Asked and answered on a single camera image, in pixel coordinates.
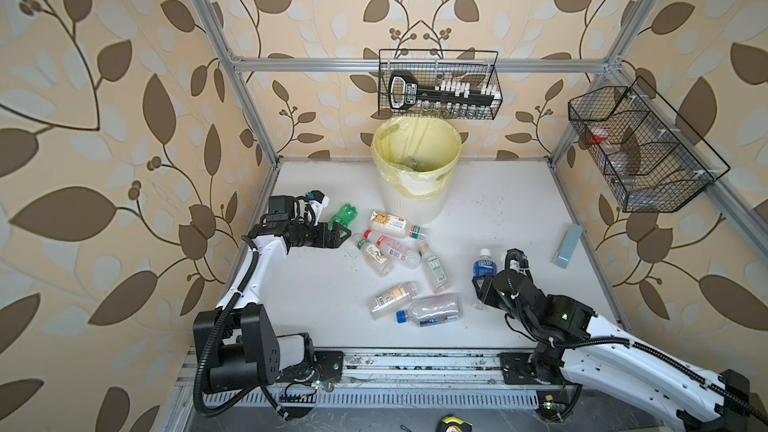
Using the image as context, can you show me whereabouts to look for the blue label bottle front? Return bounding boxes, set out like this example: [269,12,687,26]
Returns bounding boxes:
[472,248,498,310]

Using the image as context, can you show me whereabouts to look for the clear bluish water bottle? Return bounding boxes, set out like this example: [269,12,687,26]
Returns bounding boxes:
[403,156,422,172]

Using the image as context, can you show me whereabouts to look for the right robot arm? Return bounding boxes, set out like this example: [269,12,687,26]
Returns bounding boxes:
[472,249,767,431]

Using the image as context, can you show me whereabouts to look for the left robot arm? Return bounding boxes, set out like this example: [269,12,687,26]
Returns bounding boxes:
[192,190,351,420]

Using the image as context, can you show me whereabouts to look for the white ribbed waste bin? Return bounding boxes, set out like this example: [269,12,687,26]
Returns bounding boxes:
[371,116,463,226]

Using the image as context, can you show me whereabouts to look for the yellow plastic bin liner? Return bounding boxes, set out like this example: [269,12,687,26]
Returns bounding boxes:
[370,115,463,202]

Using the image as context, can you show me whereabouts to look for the green soda bottle upper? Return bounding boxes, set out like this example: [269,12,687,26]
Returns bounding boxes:
[328,203,358,230]

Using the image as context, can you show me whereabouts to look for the green cap square bottle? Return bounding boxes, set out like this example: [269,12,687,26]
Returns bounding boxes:
[352,234,394,277]

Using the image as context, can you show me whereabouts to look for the orange label clear bottle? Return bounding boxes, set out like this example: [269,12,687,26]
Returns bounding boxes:
[369,211,428,240]

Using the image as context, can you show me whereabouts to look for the grey blue rectangular block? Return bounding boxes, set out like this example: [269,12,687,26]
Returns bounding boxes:
[553,224,583,269]

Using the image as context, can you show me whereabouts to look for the pink label clear bottle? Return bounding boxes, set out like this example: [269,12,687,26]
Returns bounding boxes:
[363,230,421,270]

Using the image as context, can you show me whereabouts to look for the orange label bottle lower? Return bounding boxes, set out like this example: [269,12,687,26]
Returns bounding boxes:
[367,281,419,320]

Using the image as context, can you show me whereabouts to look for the green label clear bottle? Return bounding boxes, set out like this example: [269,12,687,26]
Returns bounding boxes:
[418,242,450,294]

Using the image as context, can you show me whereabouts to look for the blue cap crushed bottle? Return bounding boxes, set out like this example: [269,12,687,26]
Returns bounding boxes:
[396,294,463,328]

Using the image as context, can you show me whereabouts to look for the yellow black tape measure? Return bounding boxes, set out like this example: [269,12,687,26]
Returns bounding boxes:
[436,414,473,432]

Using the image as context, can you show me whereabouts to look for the black socket set holder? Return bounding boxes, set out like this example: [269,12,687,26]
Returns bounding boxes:
[384,71,502,112]

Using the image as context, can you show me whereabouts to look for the red capped jar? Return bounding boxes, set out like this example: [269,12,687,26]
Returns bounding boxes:
[585,127,611,146]

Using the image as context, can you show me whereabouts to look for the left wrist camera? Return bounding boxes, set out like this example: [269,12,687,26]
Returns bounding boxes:
[297,190,329,225]

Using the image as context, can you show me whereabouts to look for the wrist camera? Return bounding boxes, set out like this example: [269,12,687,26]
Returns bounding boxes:
[297,190,329,225]
[504,249,532,279]

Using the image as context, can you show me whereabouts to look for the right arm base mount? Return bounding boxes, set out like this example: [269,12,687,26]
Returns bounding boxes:
[498,350,539,386]

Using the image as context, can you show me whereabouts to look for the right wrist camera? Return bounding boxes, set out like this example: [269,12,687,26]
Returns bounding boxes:
[504,249,532,279]

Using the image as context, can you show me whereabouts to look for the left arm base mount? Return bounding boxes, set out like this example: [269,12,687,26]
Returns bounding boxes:
[276,350,344,383]

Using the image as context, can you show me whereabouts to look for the black wire basket right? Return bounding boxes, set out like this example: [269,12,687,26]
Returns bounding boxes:
[568,76,731,214]

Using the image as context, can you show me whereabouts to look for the black wire basket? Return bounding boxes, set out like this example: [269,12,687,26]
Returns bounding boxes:
[568,76,731,214]
[378,48,503,121]

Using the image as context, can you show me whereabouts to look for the black wire basket rear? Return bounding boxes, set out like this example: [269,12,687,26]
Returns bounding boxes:
[378,48,503,121]

